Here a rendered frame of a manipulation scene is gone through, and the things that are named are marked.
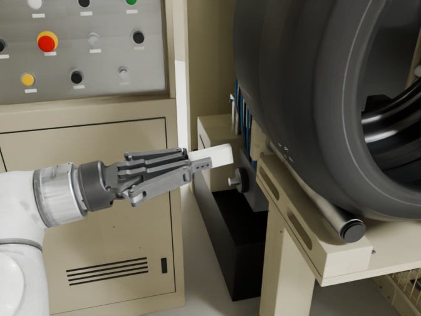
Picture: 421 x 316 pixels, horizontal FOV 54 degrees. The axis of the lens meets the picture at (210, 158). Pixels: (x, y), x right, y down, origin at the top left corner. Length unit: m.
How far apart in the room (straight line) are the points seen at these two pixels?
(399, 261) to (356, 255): 0.11
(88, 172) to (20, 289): 0.18
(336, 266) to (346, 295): 1.13
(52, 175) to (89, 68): 0.64
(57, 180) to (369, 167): 0.44
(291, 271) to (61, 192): 0.86
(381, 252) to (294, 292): 0.58
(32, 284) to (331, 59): 0.45
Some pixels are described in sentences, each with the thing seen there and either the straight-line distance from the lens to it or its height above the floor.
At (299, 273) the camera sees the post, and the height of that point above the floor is 0.42.
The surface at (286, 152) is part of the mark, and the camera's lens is 0.61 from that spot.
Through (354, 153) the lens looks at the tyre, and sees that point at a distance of 0.58.
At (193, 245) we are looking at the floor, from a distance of 2.02.
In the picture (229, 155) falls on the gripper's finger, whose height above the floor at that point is 1.03.
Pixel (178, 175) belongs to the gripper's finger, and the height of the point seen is 1.02.
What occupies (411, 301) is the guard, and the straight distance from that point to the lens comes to 1.50.
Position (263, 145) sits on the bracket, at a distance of 0.98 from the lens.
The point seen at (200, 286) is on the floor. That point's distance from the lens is 1.84.
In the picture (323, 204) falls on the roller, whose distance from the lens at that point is 0.77.
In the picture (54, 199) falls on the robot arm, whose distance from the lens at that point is 0.62.
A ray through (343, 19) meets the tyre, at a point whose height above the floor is 1.26.
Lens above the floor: 1.35
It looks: 30 degrees down
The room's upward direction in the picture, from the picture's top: straight up
